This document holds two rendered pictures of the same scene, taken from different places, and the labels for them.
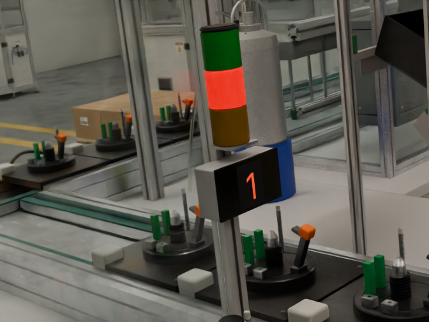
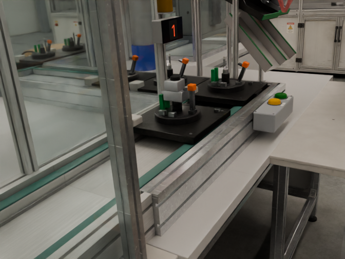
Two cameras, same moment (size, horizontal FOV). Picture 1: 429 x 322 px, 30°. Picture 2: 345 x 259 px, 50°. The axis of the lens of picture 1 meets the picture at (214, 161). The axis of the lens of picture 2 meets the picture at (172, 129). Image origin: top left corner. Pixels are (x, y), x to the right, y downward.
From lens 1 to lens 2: 35 cm
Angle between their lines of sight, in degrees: 15
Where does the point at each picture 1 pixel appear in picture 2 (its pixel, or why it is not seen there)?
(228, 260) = (161, 64)
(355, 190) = (198, 49)
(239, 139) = (169, 9)
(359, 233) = (199, 68)
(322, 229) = not seen: hidden behind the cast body
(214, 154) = (157, 17)
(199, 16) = not seen: outside the picture
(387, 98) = not seen: hidden behind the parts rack
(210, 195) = (158, 32)
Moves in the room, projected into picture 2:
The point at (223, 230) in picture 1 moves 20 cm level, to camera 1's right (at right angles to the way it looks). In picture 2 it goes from (159, 51) to (216, 44)
